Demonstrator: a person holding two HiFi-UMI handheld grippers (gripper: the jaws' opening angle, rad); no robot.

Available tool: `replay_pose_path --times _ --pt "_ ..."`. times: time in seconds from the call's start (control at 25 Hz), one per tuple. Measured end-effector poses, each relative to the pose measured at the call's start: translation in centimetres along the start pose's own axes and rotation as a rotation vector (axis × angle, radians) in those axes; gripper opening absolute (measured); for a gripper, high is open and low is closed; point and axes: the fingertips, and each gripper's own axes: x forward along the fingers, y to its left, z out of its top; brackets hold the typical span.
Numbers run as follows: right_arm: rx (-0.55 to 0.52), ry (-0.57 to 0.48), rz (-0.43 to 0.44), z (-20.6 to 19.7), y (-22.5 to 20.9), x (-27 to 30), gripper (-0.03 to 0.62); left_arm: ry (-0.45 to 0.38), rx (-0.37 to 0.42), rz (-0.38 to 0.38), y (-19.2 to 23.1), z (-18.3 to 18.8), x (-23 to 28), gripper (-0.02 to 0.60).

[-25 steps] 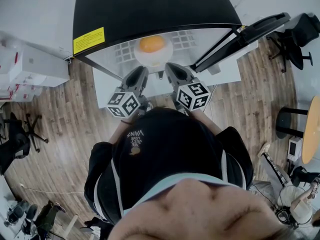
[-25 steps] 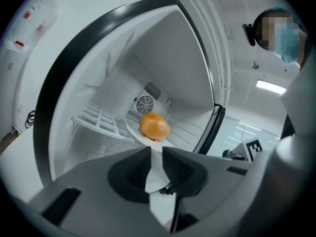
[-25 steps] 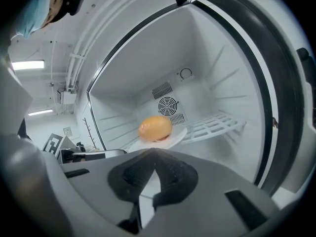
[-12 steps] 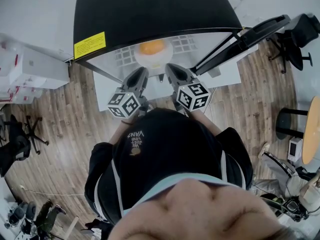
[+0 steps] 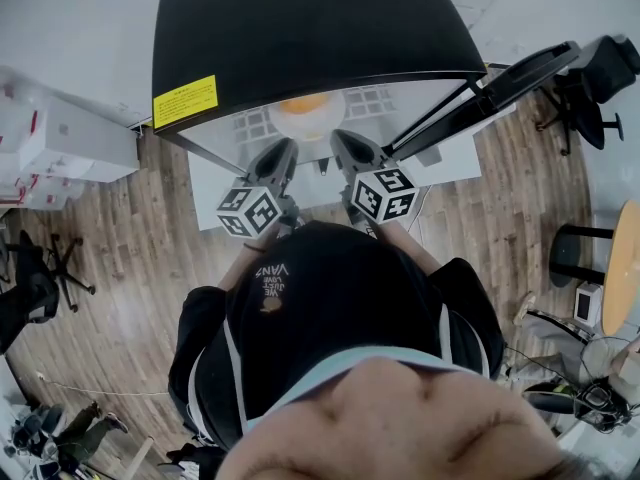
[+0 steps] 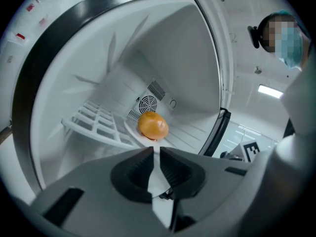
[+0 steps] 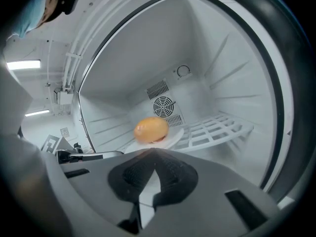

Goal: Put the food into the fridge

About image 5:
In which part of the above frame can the pile of white boxes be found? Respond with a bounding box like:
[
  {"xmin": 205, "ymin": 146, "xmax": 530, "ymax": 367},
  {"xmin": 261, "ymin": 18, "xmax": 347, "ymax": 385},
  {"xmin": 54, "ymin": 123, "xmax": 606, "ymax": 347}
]
[{"xmin": 0, "ymin": 66, "xmax": 142, "ymax": 210}]

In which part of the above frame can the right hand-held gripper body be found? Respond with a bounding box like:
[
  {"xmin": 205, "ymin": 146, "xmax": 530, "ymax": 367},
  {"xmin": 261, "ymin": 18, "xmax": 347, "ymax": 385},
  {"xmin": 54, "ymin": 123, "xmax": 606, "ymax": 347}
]
[{"xmin": 329, "ymin": 128, "xmax": 420, "ymax": 239}]

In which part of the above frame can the person's black shirt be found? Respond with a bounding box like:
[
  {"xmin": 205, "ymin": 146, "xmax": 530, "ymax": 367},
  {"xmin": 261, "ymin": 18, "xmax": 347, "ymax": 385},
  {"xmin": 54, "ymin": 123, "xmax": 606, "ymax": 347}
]
[{"xmin": 167, "ymin": 220, "xmax": 506, "ymax": 452}]

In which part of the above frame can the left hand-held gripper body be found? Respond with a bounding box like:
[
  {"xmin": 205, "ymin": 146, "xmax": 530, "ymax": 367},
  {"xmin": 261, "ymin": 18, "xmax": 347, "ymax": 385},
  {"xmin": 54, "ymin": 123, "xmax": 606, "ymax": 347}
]
[{"xmin": 215, "ymin": 137, "xmax": 302, "ymax": 241}]

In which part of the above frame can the round wooden table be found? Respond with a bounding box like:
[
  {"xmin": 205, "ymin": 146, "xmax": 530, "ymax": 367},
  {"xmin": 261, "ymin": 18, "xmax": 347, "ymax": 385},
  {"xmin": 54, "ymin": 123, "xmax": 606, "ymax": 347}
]
[{"xmin": 599, "ymin": 199, "xmax": 640, "ymax": 339}]

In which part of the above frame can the yellow warning sticker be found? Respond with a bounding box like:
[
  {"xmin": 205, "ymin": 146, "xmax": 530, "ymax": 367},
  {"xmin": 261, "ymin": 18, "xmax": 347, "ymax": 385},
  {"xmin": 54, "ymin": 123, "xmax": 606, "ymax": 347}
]
[{"xmin": 152, "ymin": 74, "xmax": 220, "ymax": 130}]

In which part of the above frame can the black mesh office chair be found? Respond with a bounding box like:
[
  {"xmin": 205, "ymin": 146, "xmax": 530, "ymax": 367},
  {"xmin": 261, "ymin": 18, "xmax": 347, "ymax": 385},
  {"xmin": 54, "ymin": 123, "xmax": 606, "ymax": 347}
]
[{"xmin": 535, "ymin": 34, "xmax": 640, "ymax": 158}]

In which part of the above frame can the clear bowl of orange food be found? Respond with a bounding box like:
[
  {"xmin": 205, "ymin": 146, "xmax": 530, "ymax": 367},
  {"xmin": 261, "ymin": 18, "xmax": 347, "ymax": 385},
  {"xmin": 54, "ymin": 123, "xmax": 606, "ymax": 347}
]
[{"xmin": 269, "ymin": 91, "xmax": 347, "ymax": 142}]

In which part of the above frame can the person's left forearm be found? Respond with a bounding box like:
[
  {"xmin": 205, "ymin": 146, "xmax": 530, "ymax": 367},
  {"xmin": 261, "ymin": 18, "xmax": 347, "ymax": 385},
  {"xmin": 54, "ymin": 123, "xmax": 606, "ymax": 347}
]
[{"xmin": 218, "ymin": 235, "xmax": 269, "ymax": 292}]

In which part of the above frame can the wooden stick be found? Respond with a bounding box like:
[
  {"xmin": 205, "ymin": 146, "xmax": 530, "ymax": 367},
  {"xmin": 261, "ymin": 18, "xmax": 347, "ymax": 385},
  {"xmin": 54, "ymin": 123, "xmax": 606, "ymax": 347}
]
[{"xmin": 123, "ymin": 434, "xmax": 155, "ymax": 480}]

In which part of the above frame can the person's face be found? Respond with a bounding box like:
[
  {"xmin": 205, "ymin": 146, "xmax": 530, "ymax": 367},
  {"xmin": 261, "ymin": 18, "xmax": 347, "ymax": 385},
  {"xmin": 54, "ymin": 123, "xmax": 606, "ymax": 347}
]
[{"xmin": 212, "ymin": 358, "xmax": 640, "ymax": 480}]

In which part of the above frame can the small white appliance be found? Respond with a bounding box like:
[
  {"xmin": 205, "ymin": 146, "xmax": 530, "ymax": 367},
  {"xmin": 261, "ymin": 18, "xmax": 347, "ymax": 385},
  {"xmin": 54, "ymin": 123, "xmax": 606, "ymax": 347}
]
[{"xmin": 573, "ymin": 282, "xmax": 605, "ymax": 327}]

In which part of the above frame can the thin white floor cable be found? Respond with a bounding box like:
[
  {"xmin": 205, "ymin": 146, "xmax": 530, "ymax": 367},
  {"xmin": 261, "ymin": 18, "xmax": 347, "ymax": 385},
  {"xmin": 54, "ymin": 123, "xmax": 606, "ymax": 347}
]
[{"xmin": 35, "ymin": 370, "xmax": 171, "ymax": 398}]

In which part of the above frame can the grey cloth bag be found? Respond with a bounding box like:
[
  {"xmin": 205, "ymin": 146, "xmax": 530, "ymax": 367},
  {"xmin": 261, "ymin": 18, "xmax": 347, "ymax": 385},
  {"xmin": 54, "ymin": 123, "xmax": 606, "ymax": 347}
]
[{"xmin": 513, "ymin": 311, "xmax": 594, "ymax": 385}]

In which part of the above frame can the person's right forearm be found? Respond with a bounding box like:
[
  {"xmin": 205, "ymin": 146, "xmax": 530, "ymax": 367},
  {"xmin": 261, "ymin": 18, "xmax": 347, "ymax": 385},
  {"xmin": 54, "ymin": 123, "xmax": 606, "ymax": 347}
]
[{"xmin": 382, "ymin": 220, "xmax": 447, "ymax": 275}]

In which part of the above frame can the black round stool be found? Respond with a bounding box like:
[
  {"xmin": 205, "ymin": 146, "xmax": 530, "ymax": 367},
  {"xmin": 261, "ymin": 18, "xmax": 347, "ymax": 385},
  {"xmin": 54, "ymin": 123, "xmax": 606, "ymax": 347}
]
[{"xmin": 548, "ymin": 222, "xmax": 617, "ymax": 289}]

